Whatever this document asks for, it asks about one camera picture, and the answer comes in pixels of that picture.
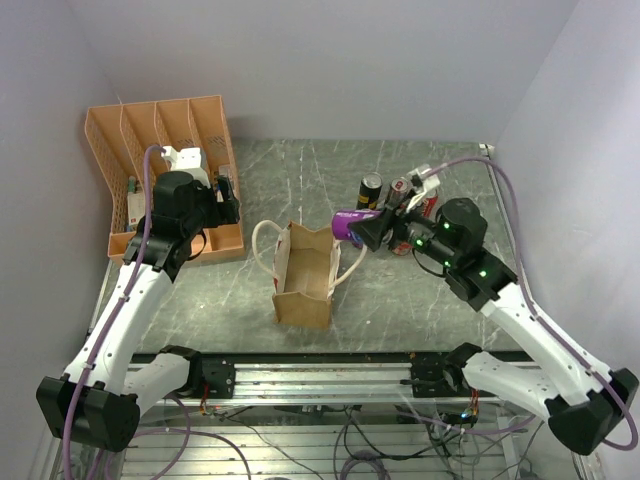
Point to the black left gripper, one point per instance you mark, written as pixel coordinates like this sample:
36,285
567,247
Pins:
223,212

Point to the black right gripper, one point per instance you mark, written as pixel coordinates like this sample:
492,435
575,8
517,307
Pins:
373,230

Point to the red can silver top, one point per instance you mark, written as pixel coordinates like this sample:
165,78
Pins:
399,248

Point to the black soda can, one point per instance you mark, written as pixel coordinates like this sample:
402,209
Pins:
369,191

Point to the red tab soda can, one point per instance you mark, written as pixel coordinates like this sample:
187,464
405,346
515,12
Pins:
399,189

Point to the watermelon print canvas bag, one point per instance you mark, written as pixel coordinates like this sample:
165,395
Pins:
305,273

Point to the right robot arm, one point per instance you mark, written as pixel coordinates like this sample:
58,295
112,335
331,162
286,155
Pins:
581,399

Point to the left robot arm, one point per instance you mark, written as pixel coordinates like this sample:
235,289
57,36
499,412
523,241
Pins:
98,401

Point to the white medicine box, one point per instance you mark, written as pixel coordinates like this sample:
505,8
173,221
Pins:
135,209

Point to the orange plastic file organizer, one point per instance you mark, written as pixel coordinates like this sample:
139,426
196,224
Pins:
120,134

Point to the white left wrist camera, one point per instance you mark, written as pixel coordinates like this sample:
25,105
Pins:
191,160

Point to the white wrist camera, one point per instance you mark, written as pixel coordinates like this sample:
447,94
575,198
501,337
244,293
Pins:
423,180
191,160

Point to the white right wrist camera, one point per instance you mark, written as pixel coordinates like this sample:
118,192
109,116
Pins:
423,180

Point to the aluminium mounting rail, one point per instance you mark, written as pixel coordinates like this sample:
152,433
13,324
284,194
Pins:
307,380

